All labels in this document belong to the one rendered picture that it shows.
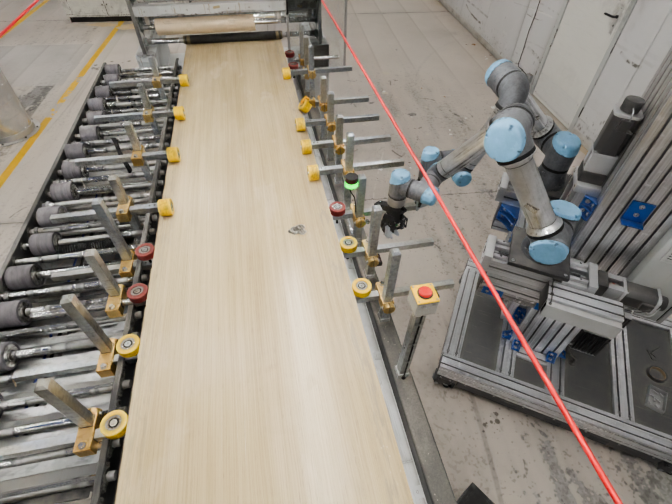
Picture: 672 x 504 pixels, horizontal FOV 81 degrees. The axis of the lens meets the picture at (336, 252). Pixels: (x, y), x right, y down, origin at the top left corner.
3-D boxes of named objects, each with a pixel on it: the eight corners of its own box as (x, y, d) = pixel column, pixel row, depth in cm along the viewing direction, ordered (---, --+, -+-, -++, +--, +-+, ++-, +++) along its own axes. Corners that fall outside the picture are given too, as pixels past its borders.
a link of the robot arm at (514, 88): (547, 89, 146) (469, 191, 177) (533, 77, 153) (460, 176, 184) (525, 79, 141) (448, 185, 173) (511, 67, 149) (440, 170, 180)
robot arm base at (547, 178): (564, 176, 190) (574, 159, 183) (563, 194, 180) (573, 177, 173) (532, 169, 194) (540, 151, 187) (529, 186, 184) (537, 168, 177)
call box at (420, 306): (427, 297, 127) (432, 282, 121) (435, 315, 122) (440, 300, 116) (406, 300, 126) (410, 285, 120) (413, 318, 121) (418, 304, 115)
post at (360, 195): (358, 245, 214) (364, 172, 178) (360, 250, 211) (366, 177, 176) (352, 246, 213) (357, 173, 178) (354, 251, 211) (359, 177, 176)
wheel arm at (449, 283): (450, 283, 175) (452, 277, 172) (453, 289, 172) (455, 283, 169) (354, 298, 168) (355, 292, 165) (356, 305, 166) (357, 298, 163)
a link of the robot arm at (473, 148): (526, 84, 126) (424, 164, 165) (518, 97, 119) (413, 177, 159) (549, 111, 127) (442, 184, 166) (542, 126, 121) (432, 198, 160)
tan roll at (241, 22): (314, 24, 350) (314, 8, 341) (316, 29, 341) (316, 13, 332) (145, 33, 329) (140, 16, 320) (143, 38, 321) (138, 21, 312)
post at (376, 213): (371, 277, 195) (380, 203, 160) (372, 283, 193) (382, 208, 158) (364, 278, 195) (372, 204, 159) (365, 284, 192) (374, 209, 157)
